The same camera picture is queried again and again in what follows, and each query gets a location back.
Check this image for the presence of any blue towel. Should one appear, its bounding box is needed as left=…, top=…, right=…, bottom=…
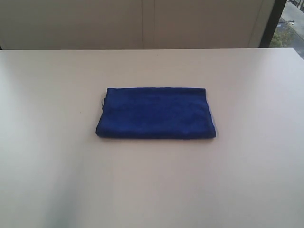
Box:
left=95, top=87, right=217, bottom=140

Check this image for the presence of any black window frame post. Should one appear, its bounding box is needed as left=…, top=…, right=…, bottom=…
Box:
left=259, top=0, right=287, bottom=48

